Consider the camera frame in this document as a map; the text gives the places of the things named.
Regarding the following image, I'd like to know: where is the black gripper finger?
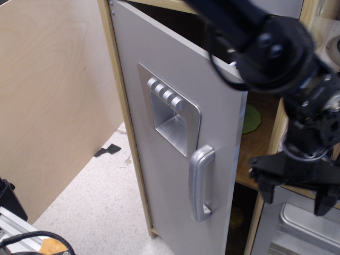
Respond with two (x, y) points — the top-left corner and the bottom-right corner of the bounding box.
(314, 186), (339, 216)
(255, 173), (285, 203)

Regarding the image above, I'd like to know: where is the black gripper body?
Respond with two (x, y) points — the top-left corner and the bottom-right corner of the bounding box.
(249, 151), (339, 191)

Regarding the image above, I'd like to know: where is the silver fridge door handle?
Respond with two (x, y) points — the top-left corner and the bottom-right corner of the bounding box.
(188, 144), (215, 223)

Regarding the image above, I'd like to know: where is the silver fridge door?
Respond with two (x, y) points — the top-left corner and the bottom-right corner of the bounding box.
(112, 1), (247, 254)

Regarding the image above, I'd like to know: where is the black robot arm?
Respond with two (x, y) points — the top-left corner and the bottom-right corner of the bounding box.
(188, 1), (339, 216)

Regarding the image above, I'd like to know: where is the silver oven door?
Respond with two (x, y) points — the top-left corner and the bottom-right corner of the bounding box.
(251, 188), (339, 254)

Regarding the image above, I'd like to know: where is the yellow toy bell pepper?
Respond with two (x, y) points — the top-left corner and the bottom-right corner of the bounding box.
(229, 207), (244, 230)

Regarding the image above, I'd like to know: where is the green toy plate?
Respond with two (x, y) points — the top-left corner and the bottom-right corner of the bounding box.
(242, 104), (262, 134)

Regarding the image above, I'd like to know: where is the wooden toy kitchen cabinet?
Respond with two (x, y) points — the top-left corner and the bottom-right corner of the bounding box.
(97, 0), (340, 255)

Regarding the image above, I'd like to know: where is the silver ice dispenser panel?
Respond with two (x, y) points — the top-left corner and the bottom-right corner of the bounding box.
(137, 63), (201, 157)

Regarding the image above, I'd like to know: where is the white speckled countertop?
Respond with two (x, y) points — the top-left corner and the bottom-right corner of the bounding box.
(278, 18), (340, 160)

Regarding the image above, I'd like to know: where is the silver freezer door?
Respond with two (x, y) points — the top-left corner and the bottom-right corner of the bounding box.
(258, 0), (303, 19)

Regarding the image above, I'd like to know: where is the black tape scrap on floor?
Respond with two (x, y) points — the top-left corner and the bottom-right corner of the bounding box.
(94, 144), (121, 158)

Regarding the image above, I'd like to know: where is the plywood side board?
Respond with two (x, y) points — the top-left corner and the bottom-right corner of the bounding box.
(1, 1), (123, 223)

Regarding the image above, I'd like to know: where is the orange tape piece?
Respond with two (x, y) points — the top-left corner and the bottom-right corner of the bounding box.
(39, 238), (68, 254)

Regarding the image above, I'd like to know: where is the black box at left edge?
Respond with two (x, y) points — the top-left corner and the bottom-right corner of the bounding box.
(1, 178), (28, 221)

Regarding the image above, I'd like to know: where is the silver oven door handle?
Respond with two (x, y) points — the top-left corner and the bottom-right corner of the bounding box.
(279, 203), (339, 249)

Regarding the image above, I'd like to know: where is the aluminium rail base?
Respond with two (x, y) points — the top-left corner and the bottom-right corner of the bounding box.
(0, 206), (74, 255)

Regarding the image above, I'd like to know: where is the black braided cable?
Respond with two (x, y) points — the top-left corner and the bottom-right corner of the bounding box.
(0, 231), (75, 255)

